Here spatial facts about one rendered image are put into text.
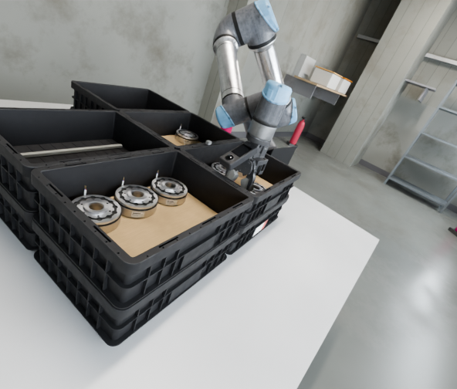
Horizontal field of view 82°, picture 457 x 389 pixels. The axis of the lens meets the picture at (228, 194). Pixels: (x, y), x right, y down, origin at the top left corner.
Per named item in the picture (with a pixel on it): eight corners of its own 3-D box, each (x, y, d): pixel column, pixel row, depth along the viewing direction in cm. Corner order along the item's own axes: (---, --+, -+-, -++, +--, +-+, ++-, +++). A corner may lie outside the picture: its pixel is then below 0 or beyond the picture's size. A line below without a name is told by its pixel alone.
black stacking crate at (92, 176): (168, 181, 86) (176, 150, 81) (240, 232, 75) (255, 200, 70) (29, 219, 54) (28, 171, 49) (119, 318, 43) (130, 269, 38)
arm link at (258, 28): (269, 121, 138) (231, 7, 100) (297, 113, 134) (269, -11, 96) (271, 136, 131) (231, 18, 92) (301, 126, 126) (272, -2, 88)
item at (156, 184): (169, 176, 80) (170, 174, 80) (194, 192, 77) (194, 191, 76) (143, 183, 72) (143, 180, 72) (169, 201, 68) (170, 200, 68)
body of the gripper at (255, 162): (262, 176, 85) (277, 142, 79) (246, 180, 78) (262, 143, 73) (244, 164, 88) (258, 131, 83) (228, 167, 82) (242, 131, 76)
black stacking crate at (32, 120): (112, 141, 97) (116, 111, 92) (167, 180, 86) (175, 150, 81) (-31, 153, 65) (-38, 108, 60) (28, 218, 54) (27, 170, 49)
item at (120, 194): (138, 183, 71) (139, 180, 71) (165, 201, 68) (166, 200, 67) (106, 192, 63) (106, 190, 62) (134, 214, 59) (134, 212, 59)
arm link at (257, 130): (268, 128, 71) (245, 116, 74) (262, 143, 73) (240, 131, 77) (281, 128, 77) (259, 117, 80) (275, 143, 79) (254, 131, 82)
